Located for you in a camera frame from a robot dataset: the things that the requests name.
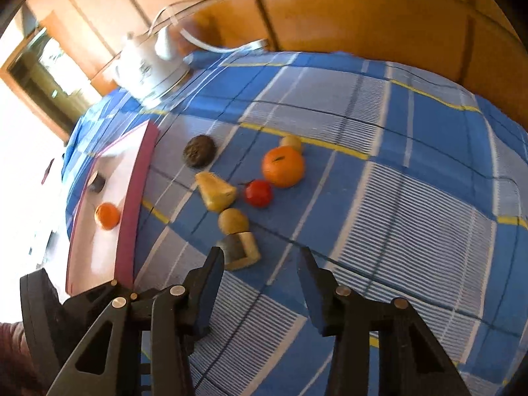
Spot white kettle power cord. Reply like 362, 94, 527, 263
146, 2, 271, 55

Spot orange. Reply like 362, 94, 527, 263
94, 202, 121, 231
261, 147, 306, 189

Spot tan round fruit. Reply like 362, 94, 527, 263
280, 135, 304, 155
218, 208, 250, 235

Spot blue plaid blanket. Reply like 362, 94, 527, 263
62, 49, 528, 396

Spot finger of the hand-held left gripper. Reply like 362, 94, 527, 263
62, 280, 139, 331

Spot wooden wardrobe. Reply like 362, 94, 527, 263
25, 0, 528, 91

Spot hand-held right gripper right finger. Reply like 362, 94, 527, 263
298, 247, 473, 396

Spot person's left forearm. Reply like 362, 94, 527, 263
0, 321, 44, 396

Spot dark brown round fruit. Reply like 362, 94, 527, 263
182, 135, 216, 169

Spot red tomato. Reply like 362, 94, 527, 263
238, 179, 274, 209

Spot yellow fruit wedge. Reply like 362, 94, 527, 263
195, 172, 239, 214

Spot wooden glass door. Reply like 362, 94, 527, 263
0, 28, 104, 142

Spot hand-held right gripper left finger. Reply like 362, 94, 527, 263
45, 247, 225, 396

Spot dark-skinned cut fruit piece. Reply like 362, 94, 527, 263
216, 231, 262, 272

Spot pink-rimmed white cardboard box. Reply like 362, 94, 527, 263
65, 121, 161, 295

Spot white ceramic electric kettle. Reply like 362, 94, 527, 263
112, 29, 193, 104

